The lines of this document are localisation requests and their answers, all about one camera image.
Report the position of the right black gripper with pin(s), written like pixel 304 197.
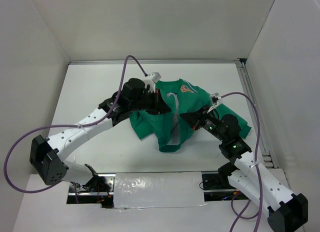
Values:
pixel 196 119

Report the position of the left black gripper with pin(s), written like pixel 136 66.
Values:
pixel 159 106

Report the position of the green jacket with white lettering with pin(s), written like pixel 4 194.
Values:
pixel 170 130

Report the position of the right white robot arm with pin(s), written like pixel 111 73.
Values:
pixel 285 210

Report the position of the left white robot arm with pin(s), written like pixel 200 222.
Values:
pixel 49 155

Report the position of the silver tape patch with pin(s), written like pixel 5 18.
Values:
pixel 158 190

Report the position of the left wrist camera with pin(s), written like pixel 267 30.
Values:
pixel 150 81

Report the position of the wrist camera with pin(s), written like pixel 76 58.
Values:
pixel 216 101
pixel 150 81

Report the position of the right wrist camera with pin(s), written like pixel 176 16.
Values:
pixel 216 101

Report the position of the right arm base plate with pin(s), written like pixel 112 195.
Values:
pixel 216 188

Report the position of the aluminium frame rail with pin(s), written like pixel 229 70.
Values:
pixel 88 83

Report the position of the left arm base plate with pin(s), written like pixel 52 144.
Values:
pixel 100 193

